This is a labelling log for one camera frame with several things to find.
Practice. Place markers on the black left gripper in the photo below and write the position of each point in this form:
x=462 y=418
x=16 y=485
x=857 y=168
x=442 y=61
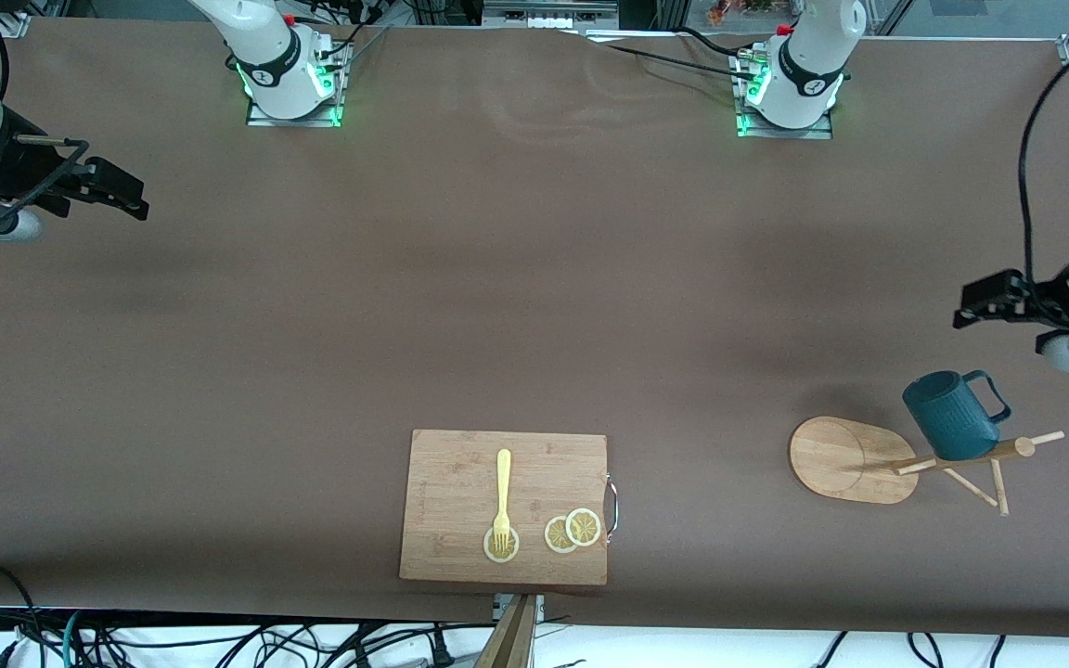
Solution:
x=1041 y=302

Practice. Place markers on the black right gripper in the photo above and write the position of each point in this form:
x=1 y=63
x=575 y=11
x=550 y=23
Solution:
x=22 y=173

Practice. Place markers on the teal ribbed mug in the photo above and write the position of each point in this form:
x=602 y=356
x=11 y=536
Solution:
x=952 y=417

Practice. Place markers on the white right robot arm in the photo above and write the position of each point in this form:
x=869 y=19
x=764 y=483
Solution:
x=265 y=46

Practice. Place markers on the wooden mug rack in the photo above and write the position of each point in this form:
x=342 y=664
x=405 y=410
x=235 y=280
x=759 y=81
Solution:
x=836 y=459

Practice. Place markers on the lemon slice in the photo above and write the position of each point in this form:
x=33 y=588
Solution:
x=490 y=552
x=584 y=526
x=555 y=536

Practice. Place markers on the bamboo cutting board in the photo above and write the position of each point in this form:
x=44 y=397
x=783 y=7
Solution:
x=460 y=501

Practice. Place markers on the yellow plastic fork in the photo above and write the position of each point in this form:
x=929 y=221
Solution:
x=503 y=482

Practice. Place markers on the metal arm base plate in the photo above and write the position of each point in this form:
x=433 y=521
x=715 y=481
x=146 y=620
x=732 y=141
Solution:
x=743 y=125
x=335 y=93

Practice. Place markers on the metal post bracket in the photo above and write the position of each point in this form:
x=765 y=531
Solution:
x=539 y=605

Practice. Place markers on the wooden camera post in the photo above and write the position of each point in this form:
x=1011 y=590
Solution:
x=511 y=642

